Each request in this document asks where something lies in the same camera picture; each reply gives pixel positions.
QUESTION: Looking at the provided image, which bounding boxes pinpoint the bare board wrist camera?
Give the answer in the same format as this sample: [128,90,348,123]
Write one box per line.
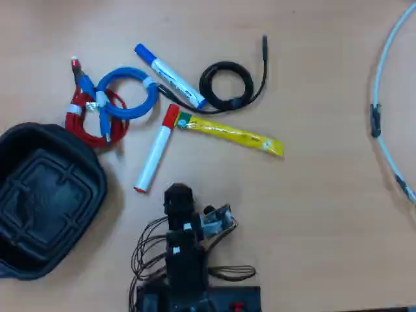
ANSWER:
[200,203,237,237]

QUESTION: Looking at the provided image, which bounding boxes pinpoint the black plastic tray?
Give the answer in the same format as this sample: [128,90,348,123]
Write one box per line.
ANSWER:
[0,122,108,281]

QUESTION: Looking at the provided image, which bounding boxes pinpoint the black camera cable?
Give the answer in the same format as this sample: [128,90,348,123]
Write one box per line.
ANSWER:
[203,224,257,282]

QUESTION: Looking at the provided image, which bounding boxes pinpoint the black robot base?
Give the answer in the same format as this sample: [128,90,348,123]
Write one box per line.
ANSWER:
[136,285,263,312]

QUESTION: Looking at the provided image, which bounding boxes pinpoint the red coiled USB cable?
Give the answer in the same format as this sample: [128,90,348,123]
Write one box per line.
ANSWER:
[64,57,130,150]

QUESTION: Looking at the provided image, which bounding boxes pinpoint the red cap whiteboard marker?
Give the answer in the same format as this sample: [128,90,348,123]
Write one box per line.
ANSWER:
[134,103,181,195]

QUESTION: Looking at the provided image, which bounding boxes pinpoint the blue coiled USB cable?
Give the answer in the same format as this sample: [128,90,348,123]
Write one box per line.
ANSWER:
[79,67,160,144]

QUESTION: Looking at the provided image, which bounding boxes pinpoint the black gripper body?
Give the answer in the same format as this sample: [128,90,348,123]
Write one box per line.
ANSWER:
[164,203,202,233]

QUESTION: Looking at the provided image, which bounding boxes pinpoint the black coiled cable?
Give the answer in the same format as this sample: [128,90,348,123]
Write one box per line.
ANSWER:
[158,34,269,114]

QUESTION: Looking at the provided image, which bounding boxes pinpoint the large black tape wrap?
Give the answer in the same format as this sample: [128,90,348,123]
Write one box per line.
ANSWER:
[370,103,383,138]

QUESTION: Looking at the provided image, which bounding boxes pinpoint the blue cap whiteboard marker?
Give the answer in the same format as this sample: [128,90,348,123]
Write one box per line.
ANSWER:
[135,43,209,110]

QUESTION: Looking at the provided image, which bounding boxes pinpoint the thin robot servo wires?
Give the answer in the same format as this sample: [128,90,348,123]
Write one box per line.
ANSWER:
[129,216,170,312]

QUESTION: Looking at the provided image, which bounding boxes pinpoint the white curved cable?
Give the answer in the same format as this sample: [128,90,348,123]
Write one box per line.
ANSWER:
[372,1,416,204]

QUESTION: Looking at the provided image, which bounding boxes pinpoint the yellow instant coffee stick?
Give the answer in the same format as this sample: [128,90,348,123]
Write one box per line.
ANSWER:
[175,110,285,158]

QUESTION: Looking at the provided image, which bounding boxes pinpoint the small black tape wrap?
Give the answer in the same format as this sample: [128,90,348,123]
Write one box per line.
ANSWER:
[395,174,411,198]

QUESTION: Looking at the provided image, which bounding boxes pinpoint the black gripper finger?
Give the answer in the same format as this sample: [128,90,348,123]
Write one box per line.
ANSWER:
[164,184,179,205]
[177,183,195,205]

